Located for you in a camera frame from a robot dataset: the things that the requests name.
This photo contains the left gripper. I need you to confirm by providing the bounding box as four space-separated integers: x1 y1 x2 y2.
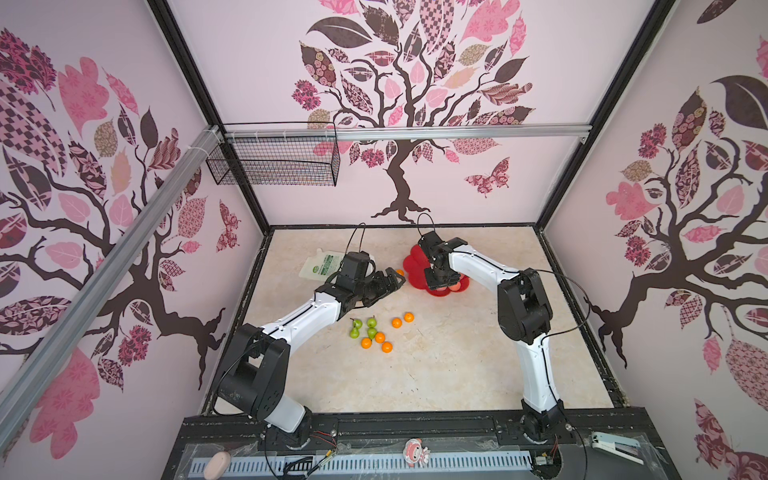
354 267 405 307

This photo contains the red flower fruit bowl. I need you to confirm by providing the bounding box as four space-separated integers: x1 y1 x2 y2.
403 244 470 297

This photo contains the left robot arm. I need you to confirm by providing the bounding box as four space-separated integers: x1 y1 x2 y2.
213 251 406 434

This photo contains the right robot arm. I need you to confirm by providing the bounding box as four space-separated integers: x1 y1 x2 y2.
418 230 565 443

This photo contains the white green refill pouch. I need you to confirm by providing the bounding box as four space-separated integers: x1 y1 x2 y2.
299 248 344 282

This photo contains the pink cartoon figure sticker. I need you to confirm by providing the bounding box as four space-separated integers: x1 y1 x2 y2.
403 438 430 468

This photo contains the pink oval soap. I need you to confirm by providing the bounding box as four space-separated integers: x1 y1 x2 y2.
203 451 232 480

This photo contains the white stapler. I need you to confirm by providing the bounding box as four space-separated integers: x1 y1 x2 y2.
591 432 645 465

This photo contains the aluminium rail back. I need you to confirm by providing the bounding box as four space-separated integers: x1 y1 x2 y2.
225 124 592 142

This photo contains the aluminium rail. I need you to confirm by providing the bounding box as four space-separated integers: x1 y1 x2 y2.
225 124 592 142
0 125 224 448

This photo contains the black wire basket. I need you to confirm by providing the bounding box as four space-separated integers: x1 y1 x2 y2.
206 120 341 187

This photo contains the aluminium rail left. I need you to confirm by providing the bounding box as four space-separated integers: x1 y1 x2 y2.
0 125 224 448

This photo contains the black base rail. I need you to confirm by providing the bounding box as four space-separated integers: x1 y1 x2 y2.
161 408 681 479

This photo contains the white vented cable duct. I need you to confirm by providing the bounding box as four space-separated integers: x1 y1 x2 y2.
222 451 532 479

